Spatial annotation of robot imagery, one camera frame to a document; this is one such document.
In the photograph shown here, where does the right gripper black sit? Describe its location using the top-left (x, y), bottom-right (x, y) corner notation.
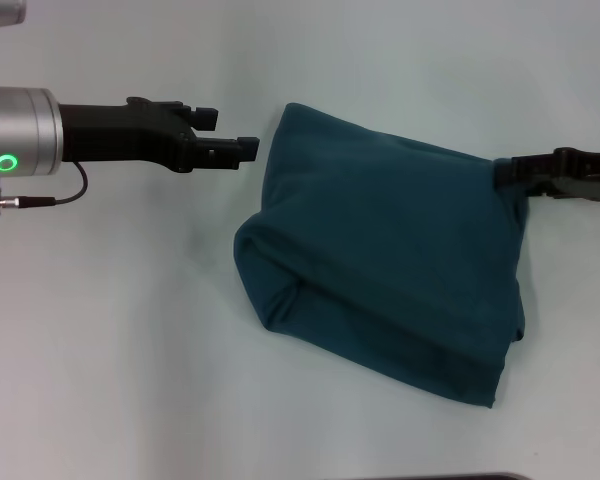
top-left (494, 147), bottom-right (600, 204)

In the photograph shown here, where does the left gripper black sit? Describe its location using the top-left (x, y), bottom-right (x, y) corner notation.
top-left (59, 96), bottom-right (261, 175)

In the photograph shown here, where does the teal T-shirt with FREE print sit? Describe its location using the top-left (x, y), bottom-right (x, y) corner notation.
top-left (232, 102), bottom-right (532, 410)

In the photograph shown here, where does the left gripper cable with plug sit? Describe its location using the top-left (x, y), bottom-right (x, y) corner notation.
top-left (0, 161), bottom-right (89, 218)

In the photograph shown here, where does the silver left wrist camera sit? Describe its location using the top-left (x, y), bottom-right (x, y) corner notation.
top-left (0, 0), bottom-right (28, 30)

